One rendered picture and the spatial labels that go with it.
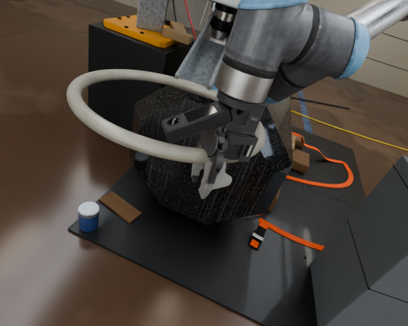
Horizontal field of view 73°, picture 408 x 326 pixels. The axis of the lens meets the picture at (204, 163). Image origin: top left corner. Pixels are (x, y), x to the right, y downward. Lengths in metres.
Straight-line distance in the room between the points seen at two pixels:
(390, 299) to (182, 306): 0.88
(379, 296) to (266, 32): 1.21
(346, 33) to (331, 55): 0.04
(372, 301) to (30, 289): 1.44
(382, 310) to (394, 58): 6.24
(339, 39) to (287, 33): 0.09
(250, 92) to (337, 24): 0.16
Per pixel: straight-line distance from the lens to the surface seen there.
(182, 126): 0.46
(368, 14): 0.81
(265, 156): 1.30
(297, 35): 0.45
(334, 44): 0.49
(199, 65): 1.07
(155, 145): 0.50
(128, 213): 1.69
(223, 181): 0.54
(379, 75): 7.31
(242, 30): 0.44
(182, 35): 2.13
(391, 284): 1.38
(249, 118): 0.50
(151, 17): 2.23
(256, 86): 0.45
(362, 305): 1.48
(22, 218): 1.74
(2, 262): 1.60
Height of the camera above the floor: 1.30
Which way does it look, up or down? 35 degrees down
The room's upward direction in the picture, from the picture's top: 18 degrees clockwise
